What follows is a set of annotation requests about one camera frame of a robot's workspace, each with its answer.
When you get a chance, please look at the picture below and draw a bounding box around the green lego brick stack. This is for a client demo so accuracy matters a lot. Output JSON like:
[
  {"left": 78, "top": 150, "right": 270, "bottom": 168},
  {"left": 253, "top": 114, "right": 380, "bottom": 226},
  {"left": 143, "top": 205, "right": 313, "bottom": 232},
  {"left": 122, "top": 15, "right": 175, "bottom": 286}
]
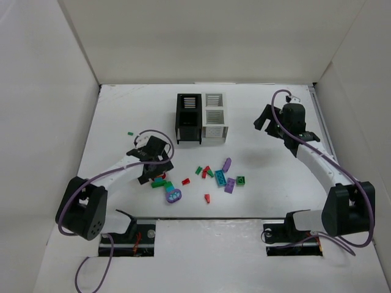
[{"left": 151, "top": 180, "right": 173, "bottom": 189}]

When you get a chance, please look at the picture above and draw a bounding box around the purple flower lego piece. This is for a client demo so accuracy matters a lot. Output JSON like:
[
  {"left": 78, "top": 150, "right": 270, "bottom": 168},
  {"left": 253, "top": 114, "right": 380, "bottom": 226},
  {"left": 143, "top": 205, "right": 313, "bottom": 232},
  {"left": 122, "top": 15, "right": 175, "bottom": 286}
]
[{"left": 166, "top": 189, "right": 182, "bottom": 204}]

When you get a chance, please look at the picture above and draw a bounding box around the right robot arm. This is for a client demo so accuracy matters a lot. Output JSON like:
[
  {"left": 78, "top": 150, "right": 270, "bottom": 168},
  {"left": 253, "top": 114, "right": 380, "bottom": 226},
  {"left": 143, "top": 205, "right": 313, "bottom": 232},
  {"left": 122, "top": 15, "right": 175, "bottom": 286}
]
[{"left": 254, "top": 103, "right": 375, "bottom": 237}]

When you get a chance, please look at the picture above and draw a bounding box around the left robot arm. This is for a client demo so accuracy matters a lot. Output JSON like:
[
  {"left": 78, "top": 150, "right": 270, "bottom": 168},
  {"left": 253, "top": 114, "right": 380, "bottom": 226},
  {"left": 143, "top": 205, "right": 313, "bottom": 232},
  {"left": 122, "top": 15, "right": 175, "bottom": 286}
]
[{"left": 55, "top": 136, "right": 174, "bottom": 241}]

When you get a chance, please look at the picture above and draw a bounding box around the green lego small centre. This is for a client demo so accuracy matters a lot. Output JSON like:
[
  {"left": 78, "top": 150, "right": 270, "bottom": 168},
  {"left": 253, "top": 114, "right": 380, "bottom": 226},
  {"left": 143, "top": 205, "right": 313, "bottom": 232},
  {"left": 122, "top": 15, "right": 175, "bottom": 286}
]
[{"left": 195, "top": 166, "right": 202, "bottom": 175}]

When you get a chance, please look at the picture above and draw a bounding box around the black slotted container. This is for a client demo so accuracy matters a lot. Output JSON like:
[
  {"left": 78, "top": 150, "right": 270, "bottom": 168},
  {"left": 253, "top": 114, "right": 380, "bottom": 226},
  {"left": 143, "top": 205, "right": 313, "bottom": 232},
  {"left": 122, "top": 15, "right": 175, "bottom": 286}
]
[{"left": 175, "top": 93, "right": 202, "bottom": 144}]

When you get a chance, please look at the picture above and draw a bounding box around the red lego centre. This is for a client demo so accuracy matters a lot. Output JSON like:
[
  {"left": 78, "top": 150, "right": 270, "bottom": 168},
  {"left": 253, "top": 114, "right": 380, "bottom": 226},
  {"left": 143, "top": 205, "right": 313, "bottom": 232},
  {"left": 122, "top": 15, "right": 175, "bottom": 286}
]
[{"left": 202, "top": 165, "right": 211, "bottom": 179}]

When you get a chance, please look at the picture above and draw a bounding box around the white slotted container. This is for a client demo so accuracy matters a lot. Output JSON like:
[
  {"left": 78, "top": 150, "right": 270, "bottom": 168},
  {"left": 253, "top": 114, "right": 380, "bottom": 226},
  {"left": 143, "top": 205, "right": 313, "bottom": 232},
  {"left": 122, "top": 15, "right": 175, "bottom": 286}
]
[{"left": 201, "top": 92, "right": 228, "bottom": 143}]

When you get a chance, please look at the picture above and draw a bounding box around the teal lego plate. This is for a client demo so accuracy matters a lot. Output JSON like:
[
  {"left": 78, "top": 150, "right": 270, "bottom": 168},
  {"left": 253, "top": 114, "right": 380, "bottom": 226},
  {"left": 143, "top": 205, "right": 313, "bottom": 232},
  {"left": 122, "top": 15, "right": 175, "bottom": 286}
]
[{"left": 214, "top": 170, "right": 227, "bottom": 186}]

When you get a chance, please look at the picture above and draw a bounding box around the purple lego rounded upper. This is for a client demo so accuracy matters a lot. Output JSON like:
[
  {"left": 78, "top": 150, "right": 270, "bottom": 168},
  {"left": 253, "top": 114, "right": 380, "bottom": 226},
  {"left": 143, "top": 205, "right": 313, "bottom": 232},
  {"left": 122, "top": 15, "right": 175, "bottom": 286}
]
[{"left": 222, "top": 157, "right": 232, "bottom": 173}]

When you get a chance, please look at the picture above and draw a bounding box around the purple lego brick lower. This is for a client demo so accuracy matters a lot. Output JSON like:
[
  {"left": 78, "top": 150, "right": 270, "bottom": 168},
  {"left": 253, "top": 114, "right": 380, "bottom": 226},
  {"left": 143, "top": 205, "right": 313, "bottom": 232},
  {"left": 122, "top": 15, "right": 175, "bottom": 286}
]
[{"left": 224, "top": 178, "right": 235, "bottom": 194}]

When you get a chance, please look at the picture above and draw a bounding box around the green lego square brick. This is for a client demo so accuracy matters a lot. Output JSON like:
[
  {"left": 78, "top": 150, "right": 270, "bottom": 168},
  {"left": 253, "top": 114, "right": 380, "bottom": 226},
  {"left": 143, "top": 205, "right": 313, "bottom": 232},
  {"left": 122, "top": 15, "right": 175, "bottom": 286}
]
[{"left": 236, "top": 176, "right": 246, "bottom": 186}]

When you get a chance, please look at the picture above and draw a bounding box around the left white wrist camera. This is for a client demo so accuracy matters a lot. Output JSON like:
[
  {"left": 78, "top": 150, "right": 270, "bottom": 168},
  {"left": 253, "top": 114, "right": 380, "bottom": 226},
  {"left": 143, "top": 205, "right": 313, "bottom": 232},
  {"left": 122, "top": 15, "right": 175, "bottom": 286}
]
[{"left": 134, "top": 135, "right": 149, "bottom": 148}]

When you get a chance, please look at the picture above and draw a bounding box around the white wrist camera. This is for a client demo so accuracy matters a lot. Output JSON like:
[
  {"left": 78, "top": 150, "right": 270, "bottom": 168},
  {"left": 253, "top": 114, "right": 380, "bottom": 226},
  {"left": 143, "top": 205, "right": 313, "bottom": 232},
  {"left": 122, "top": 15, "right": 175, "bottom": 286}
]
[
  {"left": 134, "top": 135, "right": 149, "bottom": 148},
  {"left": 285, "top": 95, "right": 302, "bottom": 104}
]

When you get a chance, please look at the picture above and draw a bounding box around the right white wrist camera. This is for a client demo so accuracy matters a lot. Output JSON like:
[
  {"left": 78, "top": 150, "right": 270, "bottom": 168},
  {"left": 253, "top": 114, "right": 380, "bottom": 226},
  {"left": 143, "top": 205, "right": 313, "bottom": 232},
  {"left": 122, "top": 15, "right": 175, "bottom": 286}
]
[{"left": 285, "top": 95, "right": 302, "bottom": 104}]

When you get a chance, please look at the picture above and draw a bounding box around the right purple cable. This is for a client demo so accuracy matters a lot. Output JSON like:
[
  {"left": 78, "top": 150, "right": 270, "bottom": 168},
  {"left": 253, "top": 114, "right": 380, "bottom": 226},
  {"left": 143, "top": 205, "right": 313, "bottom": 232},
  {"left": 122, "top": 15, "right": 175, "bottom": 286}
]
[{"left": 271, "top": 89, "right": 376, "bottom": 256}]

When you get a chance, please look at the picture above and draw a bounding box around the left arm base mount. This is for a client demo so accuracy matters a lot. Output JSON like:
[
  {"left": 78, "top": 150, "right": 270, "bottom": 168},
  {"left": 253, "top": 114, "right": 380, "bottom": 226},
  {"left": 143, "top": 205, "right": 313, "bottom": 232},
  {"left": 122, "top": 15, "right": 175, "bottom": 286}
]
[{"left": 111, "top": 219, "right": 156, "bottom": 258}]

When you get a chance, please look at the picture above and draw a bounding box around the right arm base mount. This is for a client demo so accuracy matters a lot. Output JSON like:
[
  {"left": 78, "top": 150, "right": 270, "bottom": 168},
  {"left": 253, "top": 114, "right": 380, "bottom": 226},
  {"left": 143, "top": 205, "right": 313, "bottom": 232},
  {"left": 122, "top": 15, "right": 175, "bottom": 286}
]
[{"left": 261, "top": 223, "right": 323, "bottom": 256}]

